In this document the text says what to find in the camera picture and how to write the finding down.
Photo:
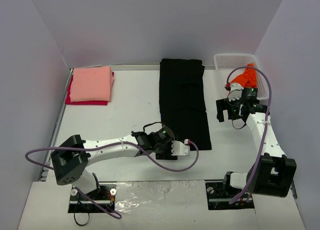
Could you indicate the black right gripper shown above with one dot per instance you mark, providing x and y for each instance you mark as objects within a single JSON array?
[{"x": 222, "y": 110}]

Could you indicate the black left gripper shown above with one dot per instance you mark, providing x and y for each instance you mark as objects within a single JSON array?
[{"x": 166, "y": 155}]

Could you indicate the black t-shirt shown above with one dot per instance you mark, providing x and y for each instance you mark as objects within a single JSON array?
[{"x": 181, "y": 100}]

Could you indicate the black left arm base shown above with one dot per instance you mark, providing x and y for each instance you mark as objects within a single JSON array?
[{"x": 105, "y": 199}]

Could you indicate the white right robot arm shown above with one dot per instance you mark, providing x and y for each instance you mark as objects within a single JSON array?
[{"x": 273, "y": 173}]

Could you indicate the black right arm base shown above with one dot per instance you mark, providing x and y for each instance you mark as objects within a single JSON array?
[{"x": 218, "y": 197}]

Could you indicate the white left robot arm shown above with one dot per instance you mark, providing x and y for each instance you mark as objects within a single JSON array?
[{"x": 70, "y": 160}]

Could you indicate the orange t-shirt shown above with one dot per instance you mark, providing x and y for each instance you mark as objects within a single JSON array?
[{"x": 248, "y": 79}]

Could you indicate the white plastic basket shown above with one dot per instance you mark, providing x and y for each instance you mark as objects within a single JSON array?
[{"x": 226, "y": 62}]

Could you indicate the folded pink t-shirt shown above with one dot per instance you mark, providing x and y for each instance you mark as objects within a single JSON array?
[{"x": 90, "y": 85}]

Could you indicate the folded red t-shirt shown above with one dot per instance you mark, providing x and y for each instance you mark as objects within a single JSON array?
[{"x": 82, "y": 103}]

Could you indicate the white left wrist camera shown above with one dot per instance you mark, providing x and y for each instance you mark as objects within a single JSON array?
[{"x": 180, "y": 148}]

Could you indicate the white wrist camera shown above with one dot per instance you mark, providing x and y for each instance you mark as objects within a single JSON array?
[
  {"x": 180, "y": 148},
  {"x": 235, "y": 92}
]

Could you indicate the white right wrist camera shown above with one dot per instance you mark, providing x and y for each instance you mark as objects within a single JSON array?
[{"x": 235, "y": 92}]

